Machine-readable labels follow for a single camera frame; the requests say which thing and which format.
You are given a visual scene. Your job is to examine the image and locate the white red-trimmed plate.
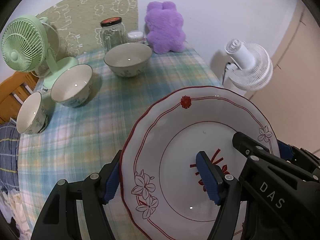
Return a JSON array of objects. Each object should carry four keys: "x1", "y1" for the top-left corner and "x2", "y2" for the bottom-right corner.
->
[{"x1": 120, "y1": 86, "x2": 279, "y2": 239}]

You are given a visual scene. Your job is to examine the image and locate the cotton swab container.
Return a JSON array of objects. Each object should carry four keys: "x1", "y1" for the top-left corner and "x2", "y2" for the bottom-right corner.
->
[{"x1": 126, "y1": 30, "x2": 145, "y2": 44}]

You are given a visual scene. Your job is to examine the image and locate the white floor fan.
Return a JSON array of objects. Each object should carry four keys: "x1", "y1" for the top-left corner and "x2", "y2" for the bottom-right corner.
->
[{"x1": 221, "y1": 39, "x2": 273, "y2": 92}]

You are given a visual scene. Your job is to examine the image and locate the wooden bed headboard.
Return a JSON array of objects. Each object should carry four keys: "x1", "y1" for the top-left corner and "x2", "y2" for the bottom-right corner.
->
[{"x1": 1, "y1": 72, "x2": 39, "y2": 124}]

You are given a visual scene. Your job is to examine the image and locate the green desk fan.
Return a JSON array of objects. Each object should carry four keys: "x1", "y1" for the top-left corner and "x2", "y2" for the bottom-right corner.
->
[{"x1": 1, "y1": 15, "x2": 79, "y2": 89}]

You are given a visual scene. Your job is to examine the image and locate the purple plush toy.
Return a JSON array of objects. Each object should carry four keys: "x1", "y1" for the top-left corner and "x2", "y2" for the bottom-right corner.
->
[{"x1": 145, "y1": 1, "x2": 186, "y2": 54}]

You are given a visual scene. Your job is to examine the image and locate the pile of white clothes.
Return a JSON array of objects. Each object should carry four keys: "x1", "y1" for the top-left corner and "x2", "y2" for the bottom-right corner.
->
[{"x1": 1, "y1": 188, "x2": 32, "y2": 239}]

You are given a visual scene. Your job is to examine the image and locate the green sheep pattern mat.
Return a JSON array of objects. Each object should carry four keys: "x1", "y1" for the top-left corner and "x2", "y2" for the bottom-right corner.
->
[{"x1": 36, "y1": 0, "x2": 138, "y2": 59}]

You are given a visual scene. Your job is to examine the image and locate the green floral bowl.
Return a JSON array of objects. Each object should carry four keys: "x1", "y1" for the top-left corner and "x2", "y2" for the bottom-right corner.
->
[
  {"x1": 104, "y1": 43, "x2": 152, "y2": 77},
  {"x1": 16, "y1": 92, "x2": 48, "y2": 135},
  {"x1": 50, "y1": 64, "x2": 93, "y2": 107}
]

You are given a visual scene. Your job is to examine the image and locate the blue plaid pillow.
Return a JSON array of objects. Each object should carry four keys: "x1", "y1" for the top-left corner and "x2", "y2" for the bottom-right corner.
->
[{"x1": 0, "y1": 122, "x2": 20, "y2": 191}]

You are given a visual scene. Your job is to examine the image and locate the glass jar with lid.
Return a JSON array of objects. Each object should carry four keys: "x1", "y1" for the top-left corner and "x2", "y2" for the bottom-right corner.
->
[{"x1": 100, "y1": 17, "x2": 125, "y2": 52}]

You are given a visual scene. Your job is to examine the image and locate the plaid tablecloth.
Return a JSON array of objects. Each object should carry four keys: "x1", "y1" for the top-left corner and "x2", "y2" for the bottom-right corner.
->
[{"x1": 18, "y1": 46, "x2": 220, "y2": 228}]

